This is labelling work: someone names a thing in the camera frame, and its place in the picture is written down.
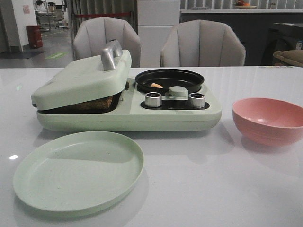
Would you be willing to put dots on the orange cooked shrimp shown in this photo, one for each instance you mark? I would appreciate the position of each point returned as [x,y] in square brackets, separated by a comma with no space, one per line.
[156,85]

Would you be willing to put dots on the green breakfast maker lid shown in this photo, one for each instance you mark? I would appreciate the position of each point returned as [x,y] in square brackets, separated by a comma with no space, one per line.
[83,80]

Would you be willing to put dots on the pink plastic bowl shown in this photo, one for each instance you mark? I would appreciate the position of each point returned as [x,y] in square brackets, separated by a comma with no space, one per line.
[268,121]

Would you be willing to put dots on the green breakfast maker base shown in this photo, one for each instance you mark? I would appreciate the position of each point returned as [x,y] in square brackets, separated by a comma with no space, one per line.
[129,113]

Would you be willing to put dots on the left silver control knob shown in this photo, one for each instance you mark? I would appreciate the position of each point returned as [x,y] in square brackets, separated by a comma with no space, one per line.
[153,99]

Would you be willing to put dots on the silver control knob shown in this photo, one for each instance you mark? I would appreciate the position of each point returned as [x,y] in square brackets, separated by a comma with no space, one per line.
[153,99]
[196,100]

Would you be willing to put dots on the black round frying pan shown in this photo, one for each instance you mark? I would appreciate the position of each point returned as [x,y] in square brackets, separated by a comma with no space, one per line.
[192,81]

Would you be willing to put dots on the right silver control knob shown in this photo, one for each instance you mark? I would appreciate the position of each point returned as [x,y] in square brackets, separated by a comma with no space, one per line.
[196,100]

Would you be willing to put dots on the right grey upholstered chair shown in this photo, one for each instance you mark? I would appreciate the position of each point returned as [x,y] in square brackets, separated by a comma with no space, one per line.
[202,43]

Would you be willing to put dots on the grey upholstered chair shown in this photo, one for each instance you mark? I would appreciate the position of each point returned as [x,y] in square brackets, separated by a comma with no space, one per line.
[202,43]
[94,34]

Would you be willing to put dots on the light green round plate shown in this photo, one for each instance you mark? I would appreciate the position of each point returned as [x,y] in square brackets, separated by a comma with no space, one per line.
[79,174]

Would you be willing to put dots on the white cabinet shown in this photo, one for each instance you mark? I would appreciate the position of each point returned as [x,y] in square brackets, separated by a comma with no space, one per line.
[155,20]

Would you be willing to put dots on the left grey upholstered chair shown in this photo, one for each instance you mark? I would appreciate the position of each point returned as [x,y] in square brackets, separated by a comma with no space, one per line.
[94,34]

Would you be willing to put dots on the red barrier belt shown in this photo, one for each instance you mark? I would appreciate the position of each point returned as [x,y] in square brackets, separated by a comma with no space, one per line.
[124,14]

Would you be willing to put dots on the red bin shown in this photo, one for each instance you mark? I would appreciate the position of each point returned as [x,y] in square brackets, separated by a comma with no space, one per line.
[34,36]

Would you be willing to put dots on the fruit plate on counter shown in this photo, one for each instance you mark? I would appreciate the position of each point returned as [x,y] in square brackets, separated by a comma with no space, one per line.
[241,4]

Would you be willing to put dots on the tan cushion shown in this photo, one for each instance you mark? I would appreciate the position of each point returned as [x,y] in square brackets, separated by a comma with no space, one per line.
[290,57]

